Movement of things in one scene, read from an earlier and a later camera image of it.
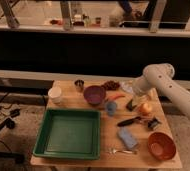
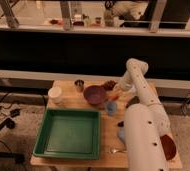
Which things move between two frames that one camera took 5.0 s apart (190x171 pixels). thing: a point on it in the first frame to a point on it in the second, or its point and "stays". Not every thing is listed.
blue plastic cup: [111, 107] stays
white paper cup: [54, 94] stays
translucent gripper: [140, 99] to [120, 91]
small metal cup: [79, 85] stays
